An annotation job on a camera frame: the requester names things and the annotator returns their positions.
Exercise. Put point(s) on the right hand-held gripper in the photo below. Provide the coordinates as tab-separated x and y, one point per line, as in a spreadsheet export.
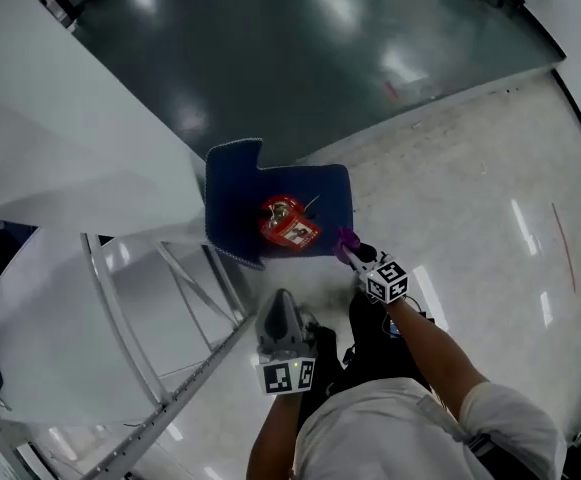
387	280

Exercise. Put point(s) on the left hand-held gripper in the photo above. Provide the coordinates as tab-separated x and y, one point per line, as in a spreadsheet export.
285	363

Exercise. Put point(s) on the purple cloth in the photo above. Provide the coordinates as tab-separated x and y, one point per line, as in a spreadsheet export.
348	242

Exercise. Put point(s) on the red fire extinguisher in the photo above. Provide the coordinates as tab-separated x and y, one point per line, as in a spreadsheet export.
290	228

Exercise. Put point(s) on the person's left forearm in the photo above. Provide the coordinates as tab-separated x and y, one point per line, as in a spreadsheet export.
275	438

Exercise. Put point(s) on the person's right forearm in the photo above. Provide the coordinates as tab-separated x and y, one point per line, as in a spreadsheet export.
435	353

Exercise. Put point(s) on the person's black trousers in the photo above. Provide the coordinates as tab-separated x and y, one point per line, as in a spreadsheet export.
370	348

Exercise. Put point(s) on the blue mat with white edge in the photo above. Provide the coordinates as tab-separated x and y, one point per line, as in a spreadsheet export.
230	193

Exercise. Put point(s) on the person's white shirt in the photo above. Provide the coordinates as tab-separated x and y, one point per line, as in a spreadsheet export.
395	438

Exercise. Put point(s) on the large white table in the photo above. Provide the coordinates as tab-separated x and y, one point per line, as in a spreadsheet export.
60	118

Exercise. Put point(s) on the grey metal frame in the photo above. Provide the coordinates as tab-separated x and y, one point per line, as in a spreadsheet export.
170	398

